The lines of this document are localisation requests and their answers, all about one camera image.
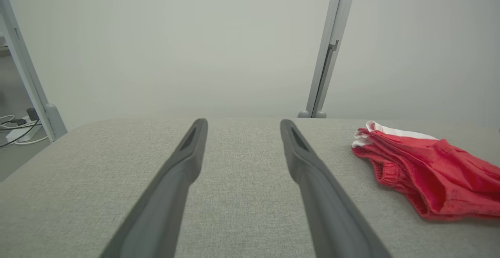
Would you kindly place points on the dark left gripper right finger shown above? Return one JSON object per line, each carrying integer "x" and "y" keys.
{"x": 324, "y": 203}

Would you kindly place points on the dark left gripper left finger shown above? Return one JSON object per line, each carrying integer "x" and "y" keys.
{"x": 168, "y": 195}

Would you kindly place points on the red shorts white trim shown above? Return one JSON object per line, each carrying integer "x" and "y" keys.
{"x": 441, "y": 176}

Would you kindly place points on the grey fabric sofa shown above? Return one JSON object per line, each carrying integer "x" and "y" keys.
{"x": 242, "y": 195}

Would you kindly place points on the black plug adapter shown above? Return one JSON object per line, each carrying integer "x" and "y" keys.
{"x": 33, "y": 114}

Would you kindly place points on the grey metal partition post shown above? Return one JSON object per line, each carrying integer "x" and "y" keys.
{"x": 23, "y": 66}
{"x": 332, "y": 35}

